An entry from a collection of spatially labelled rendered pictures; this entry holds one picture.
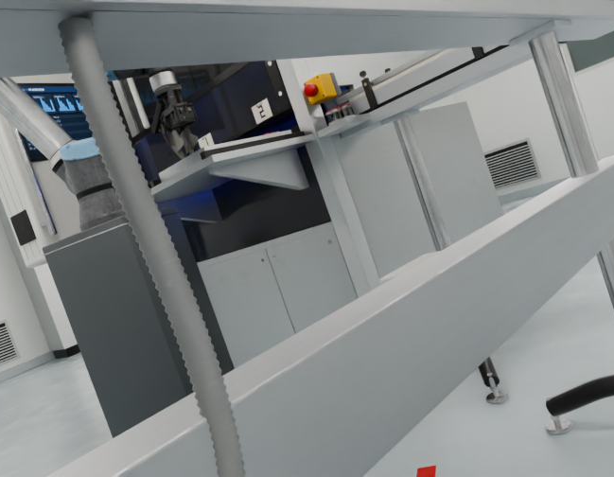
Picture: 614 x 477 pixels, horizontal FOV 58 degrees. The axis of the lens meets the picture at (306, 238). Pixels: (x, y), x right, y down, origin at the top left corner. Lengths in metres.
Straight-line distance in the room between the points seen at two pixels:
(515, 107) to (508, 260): 5.65
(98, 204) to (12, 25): 1.05
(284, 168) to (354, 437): 1.32
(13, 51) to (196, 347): 0.25
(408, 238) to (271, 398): 1.56
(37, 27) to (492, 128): 6.21
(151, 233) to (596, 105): 5.87
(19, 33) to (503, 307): 0.59
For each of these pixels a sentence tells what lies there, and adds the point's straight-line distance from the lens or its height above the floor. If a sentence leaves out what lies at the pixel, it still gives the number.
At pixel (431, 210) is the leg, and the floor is 0.54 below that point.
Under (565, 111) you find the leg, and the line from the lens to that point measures 1.19.
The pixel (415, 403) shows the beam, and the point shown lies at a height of 0.45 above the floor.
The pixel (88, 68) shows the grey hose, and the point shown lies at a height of 0.80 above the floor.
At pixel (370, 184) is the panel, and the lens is 1.88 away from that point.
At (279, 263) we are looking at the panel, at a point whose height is 0.51.
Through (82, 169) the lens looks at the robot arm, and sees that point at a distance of 1.49.
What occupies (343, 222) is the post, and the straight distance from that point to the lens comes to 1.75.
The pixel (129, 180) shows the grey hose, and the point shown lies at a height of 0.72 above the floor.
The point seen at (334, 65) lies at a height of 1.08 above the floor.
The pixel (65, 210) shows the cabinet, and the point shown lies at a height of 0.97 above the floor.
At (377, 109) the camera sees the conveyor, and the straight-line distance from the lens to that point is 1.74.
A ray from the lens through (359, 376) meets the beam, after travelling 0.52.
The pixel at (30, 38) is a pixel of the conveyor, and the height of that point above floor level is 0.84.
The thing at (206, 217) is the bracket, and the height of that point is 0.76.
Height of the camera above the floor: 0.66
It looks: 3 degrees down
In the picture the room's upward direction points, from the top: 19 degrees counter-clockwise
